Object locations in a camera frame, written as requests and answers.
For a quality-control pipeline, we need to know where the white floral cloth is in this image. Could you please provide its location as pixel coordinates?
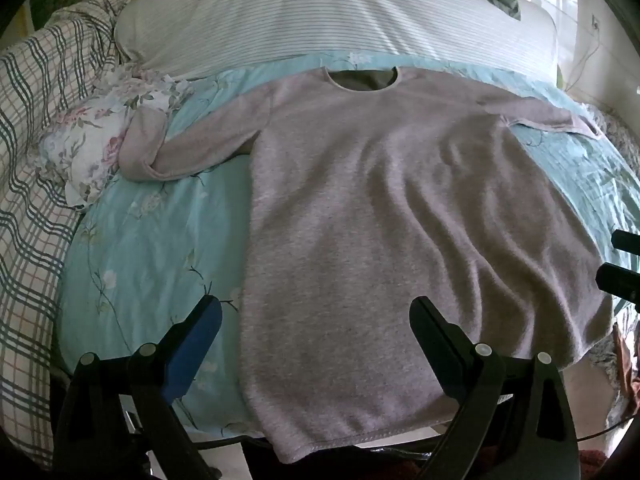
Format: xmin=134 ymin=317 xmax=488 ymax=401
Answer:
xmin=39 ymin=66 xmax=195 ymax=209

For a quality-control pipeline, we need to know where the plaid blanket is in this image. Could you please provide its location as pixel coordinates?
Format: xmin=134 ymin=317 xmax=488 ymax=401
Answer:
xmin=0 ymin=0 xmax=132 ymax=471

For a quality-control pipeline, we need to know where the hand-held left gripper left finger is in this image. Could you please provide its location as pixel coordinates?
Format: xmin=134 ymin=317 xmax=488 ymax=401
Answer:
xmin=52 ymin=294 xmax=223 ymax=480

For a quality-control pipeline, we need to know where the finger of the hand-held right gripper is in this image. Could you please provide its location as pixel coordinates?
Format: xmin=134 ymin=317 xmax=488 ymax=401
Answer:
xmin=611 ymin=229 xmax=640 ymax=256
xmin=596 ymin=262 xmax=640 ymax=307

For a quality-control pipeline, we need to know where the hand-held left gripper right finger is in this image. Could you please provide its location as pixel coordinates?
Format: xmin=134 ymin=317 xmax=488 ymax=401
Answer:
xmin=409 ymin=296 xmax=584 ymax=480

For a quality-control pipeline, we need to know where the thin wall cable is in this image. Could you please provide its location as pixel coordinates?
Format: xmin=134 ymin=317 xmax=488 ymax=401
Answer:
xmin=560 ymin=24 xmax=608 ymax=92

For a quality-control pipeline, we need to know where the brown cloth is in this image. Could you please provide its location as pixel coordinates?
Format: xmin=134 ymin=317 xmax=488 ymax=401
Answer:
xmin=611 ymin=324 xmax=640 ymax=413

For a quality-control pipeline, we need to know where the teal floral bed sheet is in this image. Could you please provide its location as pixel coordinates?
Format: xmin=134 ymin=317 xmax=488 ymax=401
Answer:
xmin=54 ymin=51 xmax=640 ymax=453

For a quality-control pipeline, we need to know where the grey-pink knit sweater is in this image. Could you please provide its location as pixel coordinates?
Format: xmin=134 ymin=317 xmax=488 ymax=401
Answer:
xmin=119 ymin=66 xmax=615 ymax=465

